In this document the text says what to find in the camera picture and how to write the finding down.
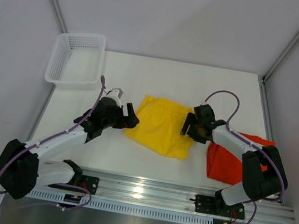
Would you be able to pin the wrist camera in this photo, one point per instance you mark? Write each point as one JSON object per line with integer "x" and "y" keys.
{"x": 203, "y": 102}
{"x": 116, "y": 95}

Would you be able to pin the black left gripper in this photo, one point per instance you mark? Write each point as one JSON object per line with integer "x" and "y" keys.
{"x": 129, "y": 122}

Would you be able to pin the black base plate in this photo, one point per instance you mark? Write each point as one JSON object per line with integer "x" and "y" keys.
{"x": 212, "y": 206}
{"x": 89, "y": 183}

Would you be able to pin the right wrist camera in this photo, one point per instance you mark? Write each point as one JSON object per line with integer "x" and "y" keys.
{"x": 203, "y": 102}

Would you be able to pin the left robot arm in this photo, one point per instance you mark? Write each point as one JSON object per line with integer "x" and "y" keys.
{"x": 23, "y": 166}

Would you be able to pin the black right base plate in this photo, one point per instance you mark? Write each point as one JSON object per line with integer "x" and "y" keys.
{"x": 212, "y": 206}

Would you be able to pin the aluminium mounting rail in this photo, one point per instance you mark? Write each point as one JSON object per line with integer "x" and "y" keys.
{"x": 180, "y": 198}

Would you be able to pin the slotted cable duct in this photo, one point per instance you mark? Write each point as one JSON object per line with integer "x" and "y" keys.
{"x": 123, "y": 208}

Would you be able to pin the white plastic basket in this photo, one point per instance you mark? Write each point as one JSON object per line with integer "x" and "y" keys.
{"x": 77, "y": 61}

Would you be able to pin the yellow shorts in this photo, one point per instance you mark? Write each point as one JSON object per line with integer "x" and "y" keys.
{"x": 161, "y": 121}

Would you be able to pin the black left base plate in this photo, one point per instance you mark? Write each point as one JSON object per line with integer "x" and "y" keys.
{"x": 89, "y": 183}

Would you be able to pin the orange shorts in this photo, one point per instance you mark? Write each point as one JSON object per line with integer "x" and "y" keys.
{"x": 224, "y": 155}

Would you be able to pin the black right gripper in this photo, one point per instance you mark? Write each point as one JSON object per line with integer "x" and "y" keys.
{"x": 190, "y": 120}

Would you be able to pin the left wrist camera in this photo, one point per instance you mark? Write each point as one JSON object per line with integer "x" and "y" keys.
{"x": 116, "y": 95}

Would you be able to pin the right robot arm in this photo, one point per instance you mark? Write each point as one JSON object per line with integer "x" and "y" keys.
{"x": 263, "y": 174}

